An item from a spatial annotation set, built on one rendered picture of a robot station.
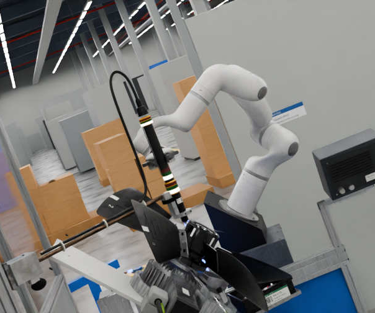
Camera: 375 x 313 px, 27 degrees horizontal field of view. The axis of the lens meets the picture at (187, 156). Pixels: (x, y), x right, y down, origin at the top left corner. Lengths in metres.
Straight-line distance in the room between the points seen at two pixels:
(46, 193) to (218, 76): 9.09
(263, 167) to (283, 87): 1.28
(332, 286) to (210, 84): 0.97
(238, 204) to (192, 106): 0.63
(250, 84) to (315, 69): 1.63
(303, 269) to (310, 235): 1.50
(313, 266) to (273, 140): 0.56
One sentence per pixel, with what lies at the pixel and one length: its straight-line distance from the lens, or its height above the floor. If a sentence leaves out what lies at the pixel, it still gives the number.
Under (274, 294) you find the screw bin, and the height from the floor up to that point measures 0.85.
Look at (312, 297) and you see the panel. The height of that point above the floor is 0.70.
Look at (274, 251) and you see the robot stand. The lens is 3.34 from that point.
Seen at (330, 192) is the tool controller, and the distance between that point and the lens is 3.14.
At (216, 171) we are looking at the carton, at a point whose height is 0.23.
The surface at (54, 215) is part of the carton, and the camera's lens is 11.92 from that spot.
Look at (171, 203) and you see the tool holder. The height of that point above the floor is 1.34.
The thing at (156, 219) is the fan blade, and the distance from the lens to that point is 2.45.
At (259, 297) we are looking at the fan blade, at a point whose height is 1.01.
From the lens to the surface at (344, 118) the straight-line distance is 4.64.
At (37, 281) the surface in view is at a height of 1.32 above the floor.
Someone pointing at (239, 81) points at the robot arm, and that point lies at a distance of 2.99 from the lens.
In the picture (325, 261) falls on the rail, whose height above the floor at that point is 0.83.
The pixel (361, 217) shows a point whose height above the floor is 0.55.
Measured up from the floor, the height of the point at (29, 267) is 1.37.
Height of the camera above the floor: 1.75
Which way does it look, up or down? 6 degrees down
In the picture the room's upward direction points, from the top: 21 degrees counter-clockwise
